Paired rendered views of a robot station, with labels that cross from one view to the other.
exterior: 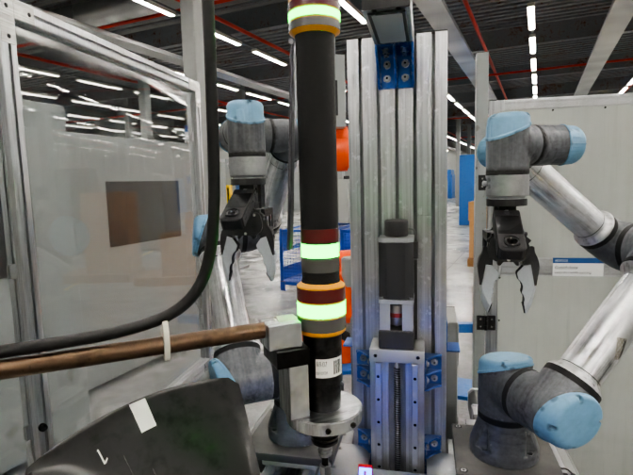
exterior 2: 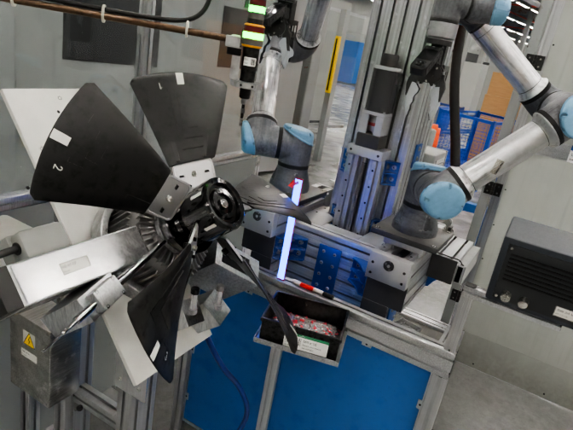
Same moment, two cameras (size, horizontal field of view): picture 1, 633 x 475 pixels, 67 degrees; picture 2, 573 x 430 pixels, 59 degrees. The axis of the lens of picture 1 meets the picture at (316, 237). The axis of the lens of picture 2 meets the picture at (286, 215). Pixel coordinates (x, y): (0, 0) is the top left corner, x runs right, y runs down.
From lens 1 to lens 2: 0.75 m
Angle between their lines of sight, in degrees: 19
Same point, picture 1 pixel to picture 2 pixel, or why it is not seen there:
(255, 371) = (267, 134)
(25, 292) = (145, 43)
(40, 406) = (141, 117)
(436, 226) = not seen: hidden behind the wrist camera
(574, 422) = (442, 200)
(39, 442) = not seen: hidden behind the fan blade
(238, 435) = (217, 101)
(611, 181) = not seen: outside the picture
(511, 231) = (425, 58)
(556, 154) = (481, 14)
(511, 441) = (414, 217)
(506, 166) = (439, 14)
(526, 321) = (529, 196)
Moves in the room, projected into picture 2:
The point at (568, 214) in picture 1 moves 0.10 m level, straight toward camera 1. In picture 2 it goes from (507, 71) to (494, 68)
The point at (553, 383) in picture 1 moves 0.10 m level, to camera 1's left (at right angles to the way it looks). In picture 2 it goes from (441, 176) to (408, 168)
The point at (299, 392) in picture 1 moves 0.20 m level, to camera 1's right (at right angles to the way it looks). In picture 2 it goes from (234, 67) to (326, 86)
